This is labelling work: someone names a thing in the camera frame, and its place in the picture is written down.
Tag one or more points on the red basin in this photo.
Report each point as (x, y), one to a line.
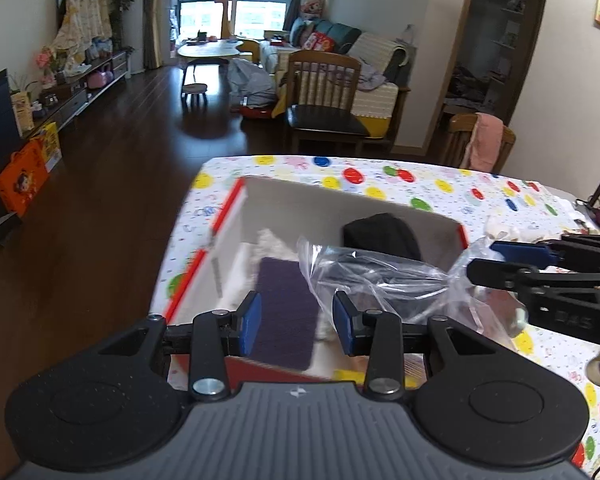
(255, 111)

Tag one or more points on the yellow gift box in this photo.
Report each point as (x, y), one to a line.
(47, 145)

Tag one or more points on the white standing air conditioner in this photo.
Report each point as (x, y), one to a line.
(133, 20)

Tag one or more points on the green potted plant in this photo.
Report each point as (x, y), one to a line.
(122, 5)

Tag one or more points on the grey bag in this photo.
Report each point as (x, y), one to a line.
(250, 82)

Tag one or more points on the wooden chair with black seat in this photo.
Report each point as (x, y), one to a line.
(325, 120)

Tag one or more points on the wooden giraffe stand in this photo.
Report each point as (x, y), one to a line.
(225, 15)

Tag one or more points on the clear plastic bag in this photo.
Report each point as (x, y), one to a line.
(380, 280)

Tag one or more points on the balloon printed tablecloth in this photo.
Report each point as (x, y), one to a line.
(380, 180)

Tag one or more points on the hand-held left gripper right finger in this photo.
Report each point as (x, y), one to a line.
(343, 325)

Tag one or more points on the red cardboard box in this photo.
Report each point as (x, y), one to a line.
(300, 205)

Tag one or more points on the cream knitted throw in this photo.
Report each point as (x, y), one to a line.
(375, 50)

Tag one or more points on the small wooden stool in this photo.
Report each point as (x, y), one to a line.
(195, 91)

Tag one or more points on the pink bag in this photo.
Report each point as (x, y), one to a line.
(100, 80)

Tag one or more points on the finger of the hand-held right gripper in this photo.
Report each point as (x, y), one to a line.
(520, 252)
(497, 274)

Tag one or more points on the wooden media cabinet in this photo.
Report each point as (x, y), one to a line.
(70, 97)

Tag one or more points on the pink plush toy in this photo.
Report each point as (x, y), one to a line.
(312, 8)

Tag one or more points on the sofa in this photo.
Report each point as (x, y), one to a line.
(380, 95)

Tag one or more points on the yellow patterned blanket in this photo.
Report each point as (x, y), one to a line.
(80, 20)

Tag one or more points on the pink towel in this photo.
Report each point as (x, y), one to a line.
(482, 142)

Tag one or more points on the white coffee table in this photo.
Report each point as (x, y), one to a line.
(210, 51)

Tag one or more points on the pink flowers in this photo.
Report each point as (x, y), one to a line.
(45, 60)

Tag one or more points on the white cloth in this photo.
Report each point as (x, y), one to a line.
(275, 245)

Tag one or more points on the orange gift box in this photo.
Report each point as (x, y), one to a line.
(22, 180)

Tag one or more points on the black cloth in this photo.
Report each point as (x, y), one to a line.
(380, 235)

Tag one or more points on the red cushion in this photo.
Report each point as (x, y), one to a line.
(321, 41)

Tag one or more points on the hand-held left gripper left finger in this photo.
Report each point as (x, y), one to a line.
(250, 325)

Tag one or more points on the green and purple scouring sponge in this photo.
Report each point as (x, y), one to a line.
(285, 310)

